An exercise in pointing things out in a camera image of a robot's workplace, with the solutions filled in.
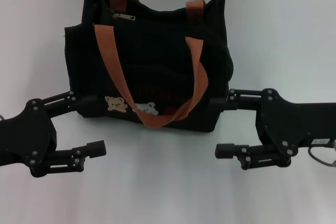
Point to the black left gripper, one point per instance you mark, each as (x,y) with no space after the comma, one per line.
(29,129)

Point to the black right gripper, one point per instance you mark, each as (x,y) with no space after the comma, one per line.
(294,121)

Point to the silver zipper pull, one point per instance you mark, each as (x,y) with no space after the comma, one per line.
(124,16)

